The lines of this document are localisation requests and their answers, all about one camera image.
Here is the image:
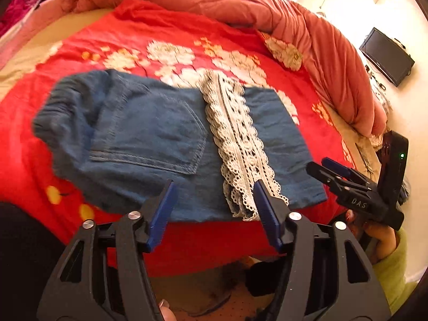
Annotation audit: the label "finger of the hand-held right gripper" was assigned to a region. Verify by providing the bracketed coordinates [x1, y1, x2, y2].
[322, 157, 379, 192]
[306, 161, 366, 197]

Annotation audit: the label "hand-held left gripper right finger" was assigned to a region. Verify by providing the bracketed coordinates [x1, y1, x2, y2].
[253, 179, 392, 321]

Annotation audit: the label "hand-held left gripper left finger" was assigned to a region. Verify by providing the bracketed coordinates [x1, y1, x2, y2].
[37, 180, 178, 321]

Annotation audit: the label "blue denim lace-trimmed pants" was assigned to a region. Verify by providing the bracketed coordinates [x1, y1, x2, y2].
[32, 68, 327, 223]

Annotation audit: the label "person's green-sleeved right forearm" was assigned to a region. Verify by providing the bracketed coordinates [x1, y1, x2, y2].
[371, 227, 419, 314]

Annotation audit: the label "person's right hand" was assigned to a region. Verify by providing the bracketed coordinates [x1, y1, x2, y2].
[346, 209, 399, 263]

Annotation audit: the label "person's left hand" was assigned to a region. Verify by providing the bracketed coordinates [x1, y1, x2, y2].
[158, 299, 178, 321]

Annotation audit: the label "black flat television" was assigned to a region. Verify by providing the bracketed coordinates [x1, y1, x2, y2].
[359, 27, 415, 88]

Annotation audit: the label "person's dark clothing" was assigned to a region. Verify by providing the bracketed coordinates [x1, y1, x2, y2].
[0, 201, 72, 321]

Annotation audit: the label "salmon comforter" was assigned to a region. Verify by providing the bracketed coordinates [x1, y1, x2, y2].
[63, 0, 389, 138]

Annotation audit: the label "red floral blanket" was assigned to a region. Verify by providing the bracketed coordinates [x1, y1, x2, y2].
[0, 0, 356, 279]

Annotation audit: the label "pale pink quilted blanket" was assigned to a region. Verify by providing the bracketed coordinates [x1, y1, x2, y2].
[0, 0, 73, 69]

